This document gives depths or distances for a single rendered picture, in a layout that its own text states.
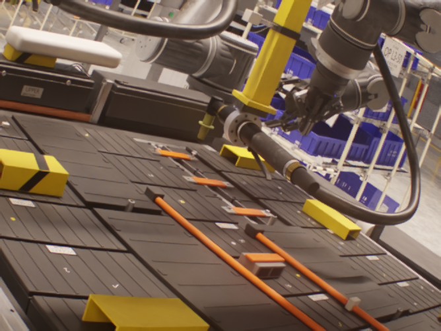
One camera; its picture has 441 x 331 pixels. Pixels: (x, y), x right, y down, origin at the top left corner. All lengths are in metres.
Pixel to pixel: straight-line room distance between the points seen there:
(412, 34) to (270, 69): 0.46
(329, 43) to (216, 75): 1.54
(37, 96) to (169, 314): 0.93
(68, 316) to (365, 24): 0.77
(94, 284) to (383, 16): 0.72
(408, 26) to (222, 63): 1.58
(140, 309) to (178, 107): 1.16
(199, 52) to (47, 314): 2.00
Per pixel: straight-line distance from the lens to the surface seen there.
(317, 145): 4.11
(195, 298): 1.07
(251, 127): 1.64
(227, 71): 2.83
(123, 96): 1.85
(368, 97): 1.89
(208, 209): 1.51
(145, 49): 2.72
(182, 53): 2.72
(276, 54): 1.64
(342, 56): 1.32
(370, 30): 1.30
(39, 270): 0.96
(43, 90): 1.71
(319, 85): 1.38
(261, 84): 1.65
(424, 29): 1.36
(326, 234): 1.71
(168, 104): 1.95
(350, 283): 1.43
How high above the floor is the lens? 1.45
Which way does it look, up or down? 14 degrees down
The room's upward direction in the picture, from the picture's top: 24 degrees clockwise
